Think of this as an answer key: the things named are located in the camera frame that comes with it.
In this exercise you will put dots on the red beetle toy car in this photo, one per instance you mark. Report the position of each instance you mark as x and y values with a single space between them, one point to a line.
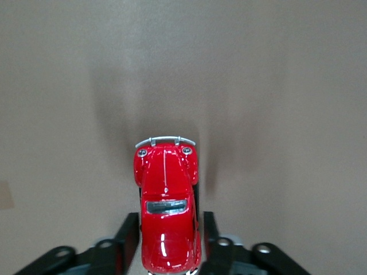
167 217

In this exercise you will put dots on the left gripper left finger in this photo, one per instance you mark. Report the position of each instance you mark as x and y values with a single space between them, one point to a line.
97 257

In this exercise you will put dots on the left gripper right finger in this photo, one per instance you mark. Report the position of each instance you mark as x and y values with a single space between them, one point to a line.
241 260

